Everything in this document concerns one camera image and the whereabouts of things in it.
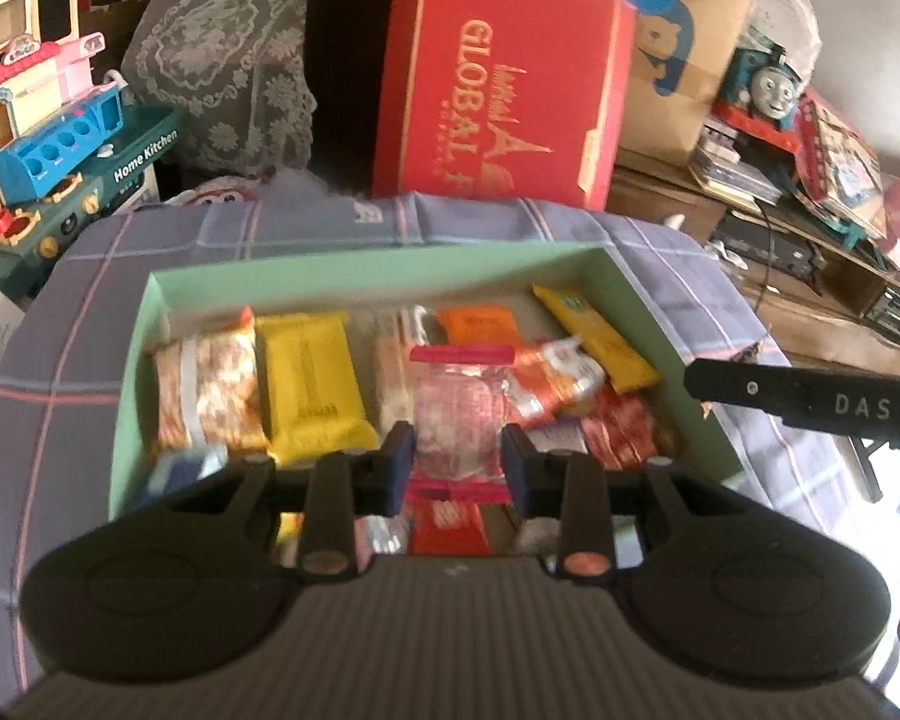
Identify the yellow cartoon chips packet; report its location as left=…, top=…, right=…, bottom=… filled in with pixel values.
left=274, top=514, right=304, bottom=567

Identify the small red square packet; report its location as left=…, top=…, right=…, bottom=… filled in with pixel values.
left=408, top=499, right=493, bottom=556

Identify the clear bread stick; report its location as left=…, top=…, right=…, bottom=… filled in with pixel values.
left=374, top=304, right=429, bottom=434

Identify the yellow mango dried fruit packet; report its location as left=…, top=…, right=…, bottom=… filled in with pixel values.
left=532, top=284, right=662, bottom=395

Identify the pink clear red-ended packet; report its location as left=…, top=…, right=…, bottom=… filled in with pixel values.
left=409, top=344, right=515, bottom=504

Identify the blue silver wafer packet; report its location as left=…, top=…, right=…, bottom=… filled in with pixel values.
left=146, top=444, right=229, bottom=499

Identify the grey white candy wrapper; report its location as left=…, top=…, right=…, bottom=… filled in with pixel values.
left=526, top=419, right=589, bottom=454

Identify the pink vitamin C sachet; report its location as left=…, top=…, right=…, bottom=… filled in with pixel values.
left=354, top=515, right=409, bottom=571

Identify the red rainbow candy packet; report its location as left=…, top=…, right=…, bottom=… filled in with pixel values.
left=580, top=385, right=679, bottom=470

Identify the yellow snack packet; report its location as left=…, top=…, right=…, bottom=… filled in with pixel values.
left=256, top=312, right=380, bottom=468

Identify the orange red long packet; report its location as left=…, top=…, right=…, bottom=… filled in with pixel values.
left=505, top=337, right=606, bottom=426

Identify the wooden low cabinet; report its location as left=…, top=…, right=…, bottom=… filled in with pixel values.
left=608, top=149, right=900, bottom=376

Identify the mint green cardboard tray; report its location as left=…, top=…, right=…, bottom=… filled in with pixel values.
left=109, top=242, right=745, bottom=517

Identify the peanut snack clear packet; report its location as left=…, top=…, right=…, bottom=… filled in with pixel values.
left=148, top=307, right=268, bottom=457

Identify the orange snack packet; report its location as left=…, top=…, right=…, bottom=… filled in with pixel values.
left=437, top=304, right=523, bottom=348

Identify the black audio device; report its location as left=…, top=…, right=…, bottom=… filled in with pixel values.
left=710, top=211, right=816, bottom=281

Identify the plaid blue-grey bedspread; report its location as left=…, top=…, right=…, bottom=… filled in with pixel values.
left=0, top=195, right=881, bottom=718

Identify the Thomas toy train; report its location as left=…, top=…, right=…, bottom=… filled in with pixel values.
left=712, top=44, right=800, bottom=154

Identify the Home Kitchen toy set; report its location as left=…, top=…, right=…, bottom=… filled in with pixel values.
left=0, top=85, right=183, bottom=301

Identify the red Global gift box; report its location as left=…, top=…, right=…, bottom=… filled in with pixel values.
left=372, top=0, right=635, bottom=210

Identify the brown cardboard bear box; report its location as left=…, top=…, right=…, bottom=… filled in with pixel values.
left=619, top=0, right=752, bottom=166

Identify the grey lace cushion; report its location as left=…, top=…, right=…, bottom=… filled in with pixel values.
left=121, top=0, right=317, bottom=177

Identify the pink white toy house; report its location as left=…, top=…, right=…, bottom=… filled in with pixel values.
left=0, top=0, right=109, bottom=197

